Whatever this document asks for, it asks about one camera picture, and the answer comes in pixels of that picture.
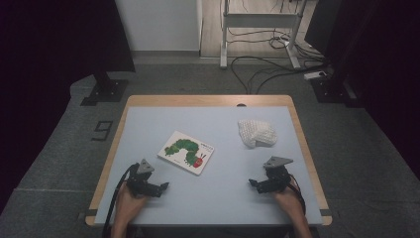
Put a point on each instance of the white power strip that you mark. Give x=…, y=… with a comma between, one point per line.
x=314, y=75

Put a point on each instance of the black tape strip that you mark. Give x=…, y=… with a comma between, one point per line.
x=325, y=212
x=91, y=212

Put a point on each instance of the person's left hand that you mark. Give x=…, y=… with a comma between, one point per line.
x=127, y=208

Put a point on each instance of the dark curtain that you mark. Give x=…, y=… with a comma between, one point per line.
x=49, y=66
x=389, y=66

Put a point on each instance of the white knitted cloth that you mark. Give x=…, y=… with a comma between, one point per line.
x=257, y=134

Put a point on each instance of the dark flat panel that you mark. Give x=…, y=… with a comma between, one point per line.
x=318, y=26

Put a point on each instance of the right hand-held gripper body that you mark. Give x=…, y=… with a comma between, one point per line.
x=277, y=180

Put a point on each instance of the caterpillar picture board book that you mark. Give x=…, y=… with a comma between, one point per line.
x=186, y=152

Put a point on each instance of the person's right hand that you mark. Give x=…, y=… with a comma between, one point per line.
x=292, y=201

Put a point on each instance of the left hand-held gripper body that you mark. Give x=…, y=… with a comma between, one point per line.
x=138, y=185

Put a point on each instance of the white metal desk frame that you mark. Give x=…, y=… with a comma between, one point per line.
x=261, y=20

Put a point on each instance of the black metal stand base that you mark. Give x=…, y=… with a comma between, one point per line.
x=330, y=91
x=109, y=91

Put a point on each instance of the wooden table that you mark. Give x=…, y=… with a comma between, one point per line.
x=198, y=100

